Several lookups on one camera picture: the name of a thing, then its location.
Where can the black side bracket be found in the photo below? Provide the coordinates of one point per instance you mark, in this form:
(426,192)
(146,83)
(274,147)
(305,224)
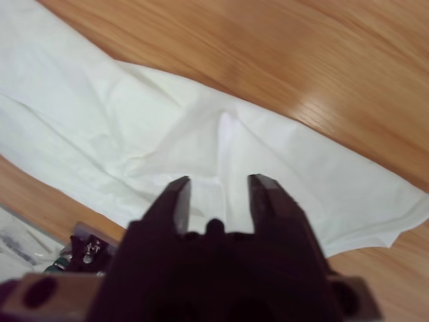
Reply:
(87,251)

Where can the white t-shirt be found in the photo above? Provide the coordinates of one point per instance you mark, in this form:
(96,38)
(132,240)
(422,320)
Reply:
(100,117)

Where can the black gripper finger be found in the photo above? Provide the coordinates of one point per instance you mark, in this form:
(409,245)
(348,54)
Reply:
(271,201)
(179,201)

